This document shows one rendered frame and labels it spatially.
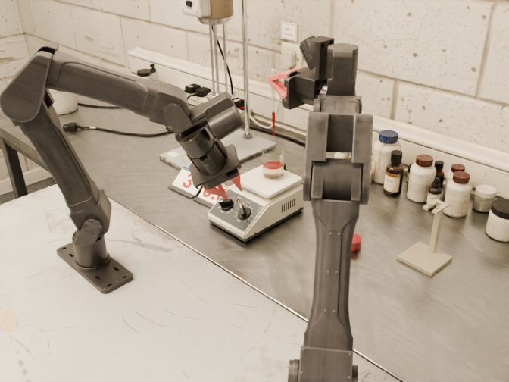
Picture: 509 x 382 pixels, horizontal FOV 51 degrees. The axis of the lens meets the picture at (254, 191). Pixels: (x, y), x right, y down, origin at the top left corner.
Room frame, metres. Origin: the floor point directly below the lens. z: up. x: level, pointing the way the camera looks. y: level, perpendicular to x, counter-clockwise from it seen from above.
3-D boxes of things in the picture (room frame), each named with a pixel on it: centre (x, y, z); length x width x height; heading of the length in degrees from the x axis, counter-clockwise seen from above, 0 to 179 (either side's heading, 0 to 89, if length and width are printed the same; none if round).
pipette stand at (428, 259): (0.90, -0.35, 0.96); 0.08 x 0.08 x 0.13; 42
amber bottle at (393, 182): (1.19, -0.35, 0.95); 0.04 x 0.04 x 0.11
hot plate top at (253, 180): (1.11, -0.03, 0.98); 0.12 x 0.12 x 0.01; 44
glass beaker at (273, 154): (1.11, -0.04, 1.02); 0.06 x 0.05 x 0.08; 144
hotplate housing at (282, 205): (1.09, -0.01, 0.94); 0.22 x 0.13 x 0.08; 134
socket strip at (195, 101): (1.84, 0.16, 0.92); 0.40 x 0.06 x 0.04; 44
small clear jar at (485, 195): (1.09, -0.54, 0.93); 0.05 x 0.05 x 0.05
